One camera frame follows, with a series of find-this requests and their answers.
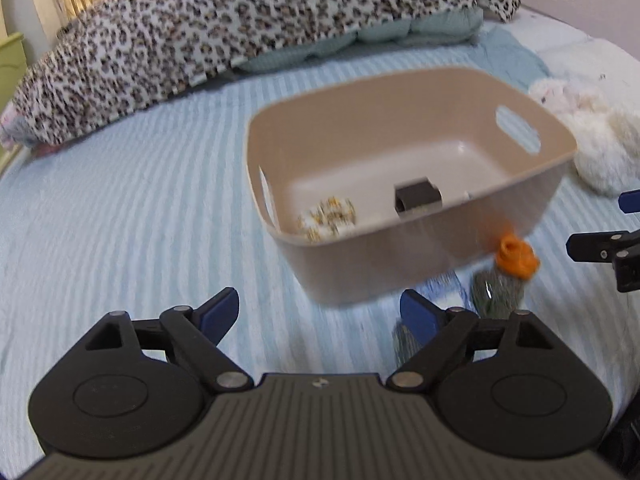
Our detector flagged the light blue striped bedspread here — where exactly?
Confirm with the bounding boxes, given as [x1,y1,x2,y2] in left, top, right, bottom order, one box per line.
[0,45,640,466]

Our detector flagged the orange and grey knitted toy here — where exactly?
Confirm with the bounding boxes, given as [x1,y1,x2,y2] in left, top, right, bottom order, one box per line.
[468,233,542,319]

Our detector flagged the blue patterned cloth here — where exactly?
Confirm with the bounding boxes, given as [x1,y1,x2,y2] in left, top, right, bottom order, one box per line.
[419,274,472,313]

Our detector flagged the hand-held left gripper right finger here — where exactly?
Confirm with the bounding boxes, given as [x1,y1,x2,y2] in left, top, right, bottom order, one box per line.
[387,288,557,392]

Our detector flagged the white plush toy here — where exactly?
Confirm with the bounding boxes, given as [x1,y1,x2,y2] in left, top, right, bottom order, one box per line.
[528,76,640,198]

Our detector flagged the floral patterned cloth bundle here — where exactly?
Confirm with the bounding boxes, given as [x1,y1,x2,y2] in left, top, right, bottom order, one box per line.
[297,198,357,244]

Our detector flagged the grey knitted item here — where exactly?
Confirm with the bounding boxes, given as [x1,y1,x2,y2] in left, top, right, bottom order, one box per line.
[391,317,427,365]

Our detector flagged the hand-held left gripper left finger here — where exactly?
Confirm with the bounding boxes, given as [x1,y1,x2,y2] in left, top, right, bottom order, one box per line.
[84,287,254,394]

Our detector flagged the light blue towel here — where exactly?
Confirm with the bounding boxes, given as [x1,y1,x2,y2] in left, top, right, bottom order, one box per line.
[475,25,552,92]

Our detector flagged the small black box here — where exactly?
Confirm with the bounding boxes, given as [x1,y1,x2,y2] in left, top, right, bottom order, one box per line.
[394,176,443,220]

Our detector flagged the beige plastic basket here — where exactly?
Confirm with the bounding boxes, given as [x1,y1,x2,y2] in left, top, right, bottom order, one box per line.
[244,65,579,306]

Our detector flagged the teal quilted comforter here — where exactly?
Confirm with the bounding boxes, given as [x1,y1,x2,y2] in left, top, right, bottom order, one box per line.
[235,7,485,74]

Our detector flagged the green wooden furniture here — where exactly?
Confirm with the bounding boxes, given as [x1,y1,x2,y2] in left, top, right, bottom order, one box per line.
[0,32,26,111]

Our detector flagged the leopard print blanket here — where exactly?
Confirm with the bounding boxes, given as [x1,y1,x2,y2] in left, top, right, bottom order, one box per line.
[2,0,522,147]

